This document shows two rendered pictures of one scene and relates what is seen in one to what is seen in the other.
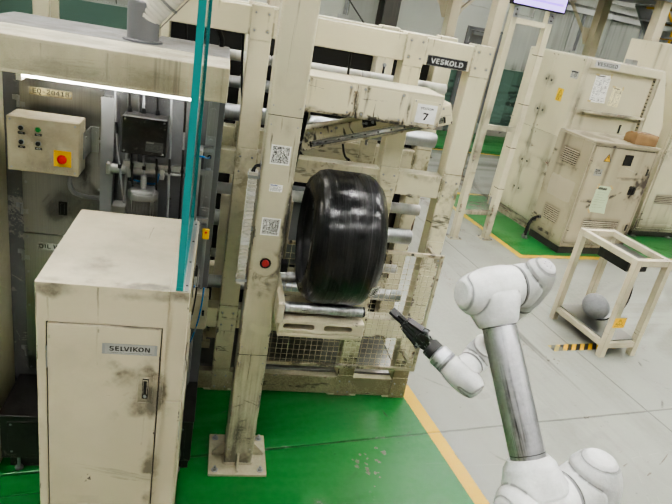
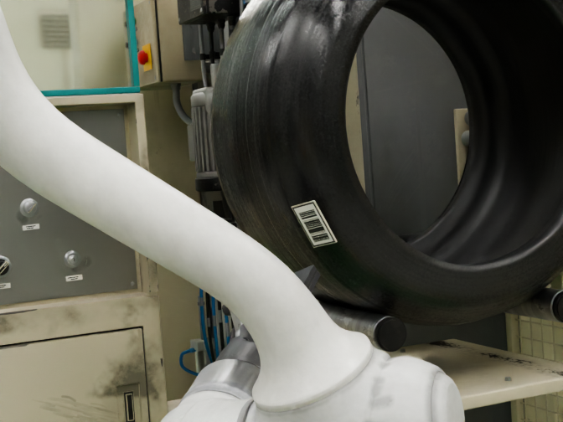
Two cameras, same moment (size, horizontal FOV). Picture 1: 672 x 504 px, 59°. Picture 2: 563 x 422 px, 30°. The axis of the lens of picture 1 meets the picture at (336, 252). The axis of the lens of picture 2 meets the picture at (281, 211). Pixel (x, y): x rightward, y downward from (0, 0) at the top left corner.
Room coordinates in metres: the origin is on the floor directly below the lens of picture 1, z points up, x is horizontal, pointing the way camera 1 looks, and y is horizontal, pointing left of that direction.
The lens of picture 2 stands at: (1.84, -1.43, 1.14)
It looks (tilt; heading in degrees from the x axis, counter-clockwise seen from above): 3 degrees down; 79
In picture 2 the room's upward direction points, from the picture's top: 4 degrees counter-clockwise
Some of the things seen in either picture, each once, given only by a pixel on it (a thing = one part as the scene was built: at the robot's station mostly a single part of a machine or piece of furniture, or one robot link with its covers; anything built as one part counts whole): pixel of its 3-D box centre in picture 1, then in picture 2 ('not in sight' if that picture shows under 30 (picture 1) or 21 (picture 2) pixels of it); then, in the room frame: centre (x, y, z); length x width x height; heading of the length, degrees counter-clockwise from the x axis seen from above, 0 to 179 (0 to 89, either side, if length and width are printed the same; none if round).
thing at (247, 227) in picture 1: (247, 228); not in sight; (2.18, 0.36, 1.19); 0.05 x 0.04 x 0.48; 13
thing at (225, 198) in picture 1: (220, 264); not in sight; (3.02, 0.63, 0.61); 0.33 x 0.06 x 0.86; 13
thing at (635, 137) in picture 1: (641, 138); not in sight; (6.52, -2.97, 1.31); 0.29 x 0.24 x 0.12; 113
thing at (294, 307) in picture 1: (323, 309); (329, 319); (2.18, 0.01, 0.90); 0.35 x 0.05 x 0.05; 103
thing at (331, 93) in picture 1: (367, 98); not in sight; (2.63, -0.01, 1.71); 0.61 x 0.25 x 0.15; 103
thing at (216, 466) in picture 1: (237, 452); not in sight; (2.23, 0.29, 0.02); 0.27 x 0.27 x 0.04; 13
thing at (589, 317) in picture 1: (607, 291); not in sight; (4.26, -2.11, 0.40); 0.60 x 0.35 x 0.80; 23
